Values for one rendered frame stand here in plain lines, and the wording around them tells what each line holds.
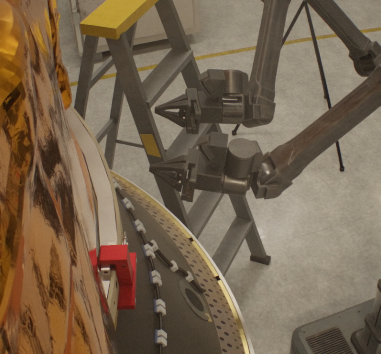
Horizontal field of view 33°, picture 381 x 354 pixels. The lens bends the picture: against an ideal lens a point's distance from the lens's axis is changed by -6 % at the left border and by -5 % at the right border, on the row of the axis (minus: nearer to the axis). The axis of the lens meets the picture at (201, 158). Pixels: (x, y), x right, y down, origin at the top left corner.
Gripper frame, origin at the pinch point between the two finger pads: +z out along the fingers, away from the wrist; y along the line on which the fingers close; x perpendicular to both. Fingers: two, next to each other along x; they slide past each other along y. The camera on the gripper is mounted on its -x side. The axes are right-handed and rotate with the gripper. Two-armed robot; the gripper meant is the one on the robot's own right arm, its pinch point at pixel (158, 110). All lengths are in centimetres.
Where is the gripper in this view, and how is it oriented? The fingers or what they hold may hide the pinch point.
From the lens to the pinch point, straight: 155.8
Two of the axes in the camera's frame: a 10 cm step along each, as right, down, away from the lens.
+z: -9.9, -0.2, -1.7
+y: 1.2, 6.4, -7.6
